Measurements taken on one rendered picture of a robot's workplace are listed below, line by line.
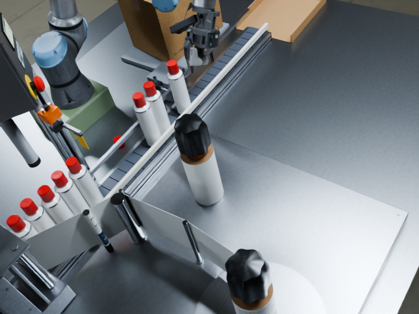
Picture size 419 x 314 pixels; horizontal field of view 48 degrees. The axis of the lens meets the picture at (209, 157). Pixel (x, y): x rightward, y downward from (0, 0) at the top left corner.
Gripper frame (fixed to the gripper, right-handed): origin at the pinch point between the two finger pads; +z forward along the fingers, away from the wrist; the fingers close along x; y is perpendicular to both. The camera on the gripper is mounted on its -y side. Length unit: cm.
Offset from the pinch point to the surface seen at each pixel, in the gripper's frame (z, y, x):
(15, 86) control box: -5, 0, -65
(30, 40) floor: 53, -236, 109
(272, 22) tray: -12, -1, 54
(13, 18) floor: 44, -279, 123
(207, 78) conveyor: 5.7, -1.8, 13.8
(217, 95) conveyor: 9.5, 5.6, 10.0
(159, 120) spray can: 14.1, 2.0, -15.9
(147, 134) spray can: 18.3, 1.1, -20.3
